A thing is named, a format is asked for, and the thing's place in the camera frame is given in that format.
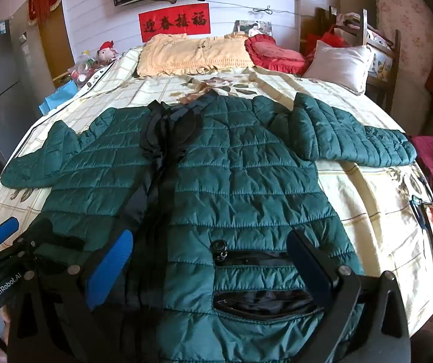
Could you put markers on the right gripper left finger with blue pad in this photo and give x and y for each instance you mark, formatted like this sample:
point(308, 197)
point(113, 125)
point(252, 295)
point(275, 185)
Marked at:
point(52, 318)

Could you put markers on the wooden chair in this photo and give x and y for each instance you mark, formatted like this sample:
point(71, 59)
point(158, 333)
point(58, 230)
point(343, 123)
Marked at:
point(357, 30)

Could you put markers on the floral cream bed sheet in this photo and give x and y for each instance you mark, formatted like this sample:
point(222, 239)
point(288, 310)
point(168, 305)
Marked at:
point(371, 204)

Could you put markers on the red bag on chair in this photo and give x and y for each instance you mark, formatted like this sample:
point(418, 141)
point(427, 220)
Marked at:
point(329, 38)

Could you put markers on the blue paper bag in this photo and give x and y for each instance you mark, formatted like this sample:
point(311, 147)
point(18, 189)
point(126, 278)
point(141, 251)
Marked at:
point(60, 96)

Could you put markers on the pig plush toy red hat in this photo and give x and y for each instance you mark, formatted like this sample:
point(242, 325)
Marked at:
point(106, 53)

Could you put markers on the dark green quilted jacket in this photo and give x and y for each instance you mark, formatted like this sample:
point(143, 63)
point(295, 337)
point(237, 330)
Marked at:
point(122, 173)

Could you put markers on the plastic bag of snacks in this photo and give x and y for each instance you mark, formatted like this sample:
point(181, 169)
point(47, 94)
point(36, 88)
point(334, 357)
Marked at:
point(83, 69)

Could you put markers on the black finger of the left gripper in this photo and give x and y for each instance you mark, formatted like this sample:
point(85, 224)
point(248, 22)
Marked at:
point(38, 234)

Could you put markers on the framed photo on headboard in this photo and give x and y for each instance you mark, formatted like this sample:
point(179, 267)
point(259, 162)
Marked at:
point(252, 28)

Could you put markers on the red heart-shaped pillow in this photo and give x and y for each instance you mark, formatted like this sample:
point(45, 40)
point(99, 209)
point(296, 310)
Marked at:
point(264, 53)

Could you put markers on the yellow frilled pillow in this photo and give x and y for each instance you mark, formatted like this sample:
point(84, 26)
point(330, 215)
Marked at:
point(178, 54)

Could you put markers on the red banner with characters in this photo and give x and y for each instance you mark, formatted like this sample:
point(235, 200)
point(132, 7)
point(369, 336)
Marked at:
point(190, 19)

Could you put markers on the grey refrigerator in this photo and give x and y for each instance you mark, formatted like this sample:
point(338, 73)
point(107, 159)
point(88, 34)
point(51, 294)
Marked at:
point(18, 109)

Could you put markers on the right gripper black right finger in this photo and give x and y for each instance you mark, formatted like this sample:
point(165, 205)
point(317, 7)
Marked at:
point(382, 333)

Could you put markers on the white square pillow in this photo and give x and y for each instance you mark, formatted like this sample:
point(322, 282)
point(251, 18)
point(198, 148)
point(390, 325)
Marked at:
point(346, 66)

